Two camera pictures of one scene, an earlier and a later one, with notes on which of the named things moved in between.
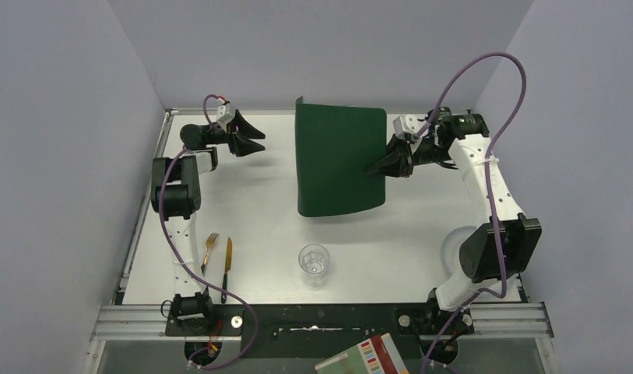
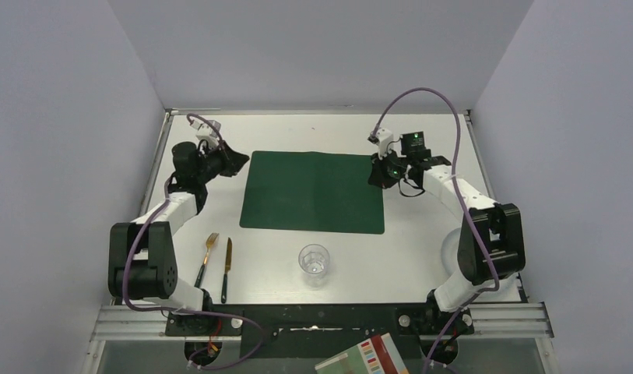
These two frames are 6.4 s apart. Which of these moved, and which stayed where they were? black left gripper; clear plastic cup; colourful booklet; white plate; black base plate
Moved: black left gripper
Stayed: clear plastic cup; colourful booklet; black base plate; white plate
